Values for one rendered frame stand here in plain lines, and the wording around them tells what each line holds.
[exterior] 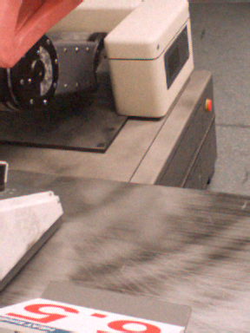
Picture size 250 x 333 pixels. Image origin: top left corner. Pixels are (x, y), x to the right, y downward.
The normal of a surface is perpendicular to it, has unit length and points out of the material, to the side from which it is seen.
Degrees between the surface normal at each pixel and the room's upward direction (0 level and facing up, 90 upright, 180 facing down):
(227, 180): 0
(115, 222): 0
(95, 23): 90
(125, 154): 0
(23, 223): 90
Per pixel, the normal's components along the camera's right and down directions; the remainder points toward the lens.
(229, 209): -0.11, -0.85
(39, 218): 0.89, 0.15
